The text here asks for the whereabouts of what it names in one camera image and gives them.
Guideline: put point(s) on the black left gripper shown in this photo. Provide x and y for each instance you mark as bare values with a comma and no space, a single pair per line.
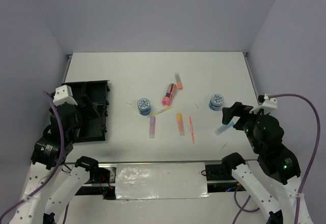
90,113

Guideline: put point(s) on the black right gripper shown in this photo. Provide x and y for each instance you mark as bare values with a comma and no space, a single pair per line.
237,108

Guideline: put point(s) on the thin orange pen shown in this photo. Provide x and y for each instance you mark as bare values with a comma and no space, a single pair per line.
191,130

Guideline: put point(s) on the thin yellow pen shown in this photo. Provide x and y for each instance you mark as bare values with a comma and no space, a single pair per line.
160,111

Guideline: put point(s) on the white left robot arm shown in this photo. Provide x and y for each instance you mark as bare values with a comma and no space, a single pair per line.
40,203

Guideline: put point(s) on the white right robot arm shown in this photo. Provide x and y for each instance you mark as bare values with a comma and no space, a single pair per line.
283,169

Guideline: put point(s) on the black compartment organizer tray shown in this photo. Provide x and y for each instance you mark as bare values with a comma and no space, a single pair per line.
92,100

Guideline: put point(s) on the right blue round tape container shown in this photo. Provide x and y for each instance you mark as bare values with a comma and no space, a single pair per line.
216,102

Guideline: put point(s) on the blue round tape container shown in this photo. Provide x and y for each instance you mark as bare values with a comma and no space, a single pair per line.
216,102
144,106

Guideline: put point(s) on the blue highlighter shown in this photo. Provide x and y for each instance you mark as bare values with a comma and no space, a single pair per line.
223,128

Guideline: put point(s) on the left blue round tape container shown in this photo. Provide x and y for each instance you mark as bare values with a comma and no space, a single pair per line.
144,106

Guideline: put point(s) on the yellow orange highlighter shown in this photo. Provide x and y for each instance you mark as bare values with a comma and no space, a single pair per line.
180,123

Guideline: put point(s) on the orange capped highlighter far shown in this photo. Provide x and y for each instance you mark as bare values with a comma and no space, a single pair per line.
178,81

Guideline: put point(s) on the purple highlighter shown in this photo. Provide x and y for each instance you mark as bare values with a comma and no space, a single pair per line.
152,127

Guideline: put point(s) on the pink marker tube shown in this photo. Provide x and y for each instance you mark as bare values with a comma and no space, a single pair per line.
166,101

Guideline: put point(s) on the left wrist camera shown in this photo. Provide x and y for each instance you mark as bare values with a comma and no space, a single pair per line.
63,94

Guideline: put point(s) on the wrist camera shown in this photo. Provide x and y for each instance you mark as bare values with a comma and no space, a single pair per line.
63,94
266,105

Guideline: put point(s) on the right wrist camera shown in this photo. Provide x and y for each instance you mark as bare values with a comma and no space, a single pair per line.
266,105

